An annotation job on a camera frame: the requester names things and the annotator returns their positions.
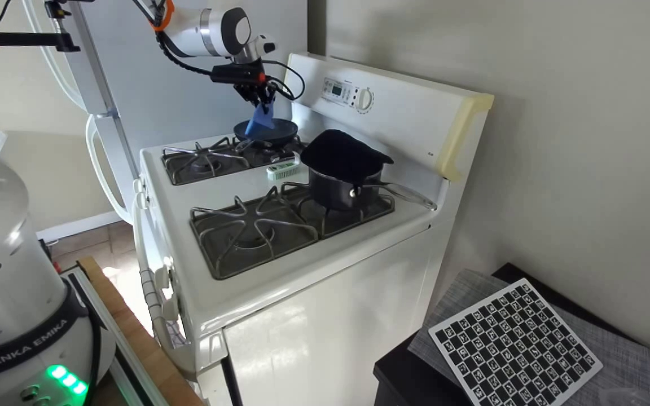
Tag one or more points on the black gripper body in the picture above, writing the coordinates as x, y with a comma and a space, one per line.
253, 87

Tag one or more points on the blue cleaning cloth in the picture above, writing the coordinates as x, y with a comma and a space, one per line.
263, 124

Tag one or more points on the grey frying pan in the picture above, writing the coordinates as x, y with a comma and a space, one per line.
282, 136

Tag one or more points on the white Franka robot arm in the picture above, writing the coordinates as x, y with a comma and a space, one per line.
9, 250

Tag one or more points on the small white green device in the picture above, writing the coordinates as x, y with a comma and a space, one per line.
282, 171

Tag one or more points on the black metal burner grate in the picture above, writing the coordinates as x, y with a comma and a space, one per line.
203, 162
264, 234

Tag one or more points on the grey refrigerator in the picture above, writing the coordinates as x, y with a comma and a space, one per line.
167, 98

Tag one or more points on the dark saucepan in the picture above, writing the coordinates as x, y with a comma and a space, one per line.
340, 195

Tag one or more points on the white gas stove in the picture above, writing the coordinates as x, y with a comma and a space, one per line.
325, 317

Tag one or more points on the striped dish towel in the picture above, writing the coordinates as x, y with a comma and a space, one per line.
162, 308

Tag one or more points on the brown wooden board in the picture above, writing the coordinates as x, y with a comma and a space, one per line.
136, 340

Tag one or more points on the black side table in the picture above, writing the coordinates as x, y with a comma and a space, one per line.
401, 384

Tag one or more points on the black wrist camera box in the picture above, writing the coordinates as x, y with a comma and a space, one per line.
232, 74

